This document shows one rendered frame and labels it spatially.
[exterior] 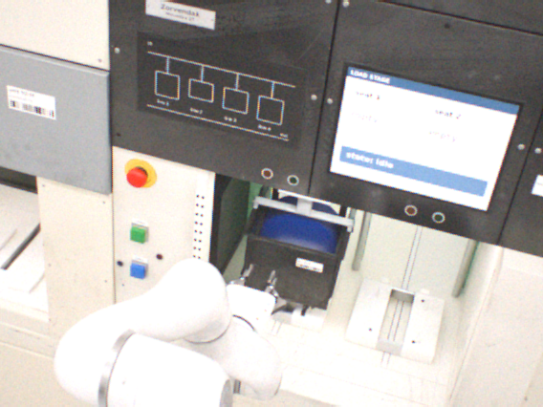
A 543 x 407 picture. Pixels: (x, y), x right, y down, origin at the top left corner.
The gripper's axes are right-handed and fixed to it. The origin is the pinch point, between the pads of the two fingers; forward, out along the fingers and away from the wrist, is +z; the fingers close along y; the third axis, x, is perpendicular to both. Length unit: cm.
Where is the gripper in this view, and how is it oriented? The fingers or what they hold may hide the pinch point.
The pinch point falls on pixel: (259, 279)
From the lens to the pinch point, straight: 168.5
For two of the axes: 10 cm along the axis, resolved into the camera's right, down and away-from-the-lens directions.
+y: 9.5, 2.5, -1.7
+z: 2.9, -5.5, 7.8
